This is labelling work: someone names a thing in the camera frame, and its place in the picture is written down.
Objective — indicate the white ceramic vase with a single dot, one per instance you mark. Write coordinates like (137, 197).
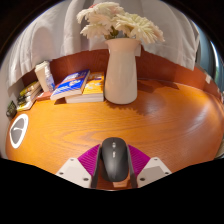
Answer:
(121, 75)

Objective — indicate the dark glass window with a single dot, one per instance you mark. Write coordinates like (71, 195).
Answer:
(210, 56)

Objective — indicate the clear small spray bottle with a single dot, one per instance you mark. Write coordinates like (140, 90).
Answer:
(50, 82)

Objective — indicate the cream artificial flower bouquet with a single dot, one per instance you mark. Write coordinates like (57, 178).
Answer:
(133, 23)

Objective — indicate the white pleated curtain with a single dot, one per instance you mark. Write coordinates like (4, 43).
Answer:
(53, 30)

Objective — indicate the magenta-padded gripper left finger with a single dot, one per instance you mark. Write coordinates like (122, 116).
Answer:
(89, 160)

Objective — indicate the stack of black yellow books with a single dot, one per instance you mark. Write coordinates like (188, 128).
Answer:
(28, 96)

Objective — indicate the dark grey computer mouse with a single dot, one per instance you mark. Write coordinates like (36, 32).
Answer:
(115, 160)

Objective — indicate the orange yellow book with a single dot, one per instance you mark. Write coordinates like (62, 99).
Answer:
(94, 88)

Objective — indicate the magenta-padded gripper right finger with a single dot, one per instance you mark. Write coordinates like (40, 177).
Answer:
(139, 160)

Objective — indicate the round white grey mouse pad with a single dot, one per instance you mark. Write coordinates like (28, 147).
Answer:
(18, 130)

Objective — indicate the beige lidded tumbler cup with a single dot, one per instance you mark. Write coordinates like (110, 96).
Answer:
(41, 75)

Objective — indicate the red brown flat book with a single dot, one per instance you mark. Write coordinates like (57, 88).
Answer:
(43, 96)

